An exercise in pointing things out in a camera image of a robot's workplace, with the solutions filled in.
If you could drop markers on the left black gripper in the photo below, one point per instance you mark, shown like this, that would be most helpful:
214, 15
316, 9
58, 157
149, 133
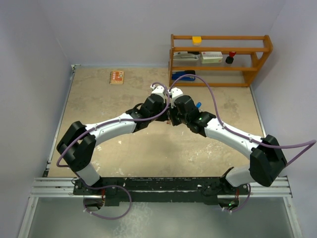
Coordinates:
163, 117

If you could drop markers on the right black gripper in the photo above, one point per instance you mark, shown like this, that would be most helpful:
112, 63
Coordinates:
174, 121

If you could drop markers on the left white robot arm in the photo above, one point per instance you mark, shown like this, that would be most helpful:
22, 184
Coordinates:
77, 145

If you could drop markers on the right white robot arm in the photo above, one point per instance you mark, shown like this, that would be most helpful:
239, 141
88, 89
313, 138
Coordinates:
265, 164

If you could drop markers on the blue stapler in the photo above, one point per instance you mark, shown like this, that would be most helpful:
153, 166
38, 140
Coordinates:
183, 75

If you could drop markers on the small spiral notebook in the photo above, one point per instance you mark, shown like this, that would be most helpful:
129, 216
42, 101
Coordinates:
116, 77

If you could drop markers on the wooden shelf rack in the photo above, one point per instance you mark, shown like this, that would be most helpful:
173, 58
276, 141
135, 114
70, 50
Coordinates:
251, 55

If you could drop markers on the white stapler on shelf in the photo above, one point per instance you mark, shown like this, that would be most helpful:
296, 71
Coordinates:
186, 56

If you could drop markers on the white cardboard box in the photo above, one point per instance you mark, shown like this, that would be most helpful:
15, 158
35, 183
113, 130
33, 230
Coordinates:
211, 57

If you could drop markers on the red black stamp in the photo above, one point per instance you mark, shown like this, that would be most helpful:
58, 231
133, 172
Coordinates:
230, 57

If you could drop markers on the yellow block on shelf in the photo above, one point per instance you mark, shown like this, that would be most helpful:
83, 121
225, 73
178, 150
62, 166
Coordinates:
196, 40

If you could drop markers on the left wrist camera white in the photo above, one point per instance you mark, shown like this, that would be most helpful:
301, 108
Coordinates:
158, 90

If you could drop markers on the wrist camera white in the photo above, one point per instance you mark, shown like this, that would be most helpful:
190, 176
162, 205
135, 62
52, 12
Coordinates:
158, 90
175, 93

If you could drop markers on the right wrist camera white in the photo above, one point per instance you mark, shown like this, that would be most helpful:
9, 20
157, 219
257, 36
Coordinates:
175, 93

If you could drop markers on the black base frame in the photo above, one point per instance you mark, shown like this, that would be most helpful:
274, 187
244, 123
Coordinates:
207, 190

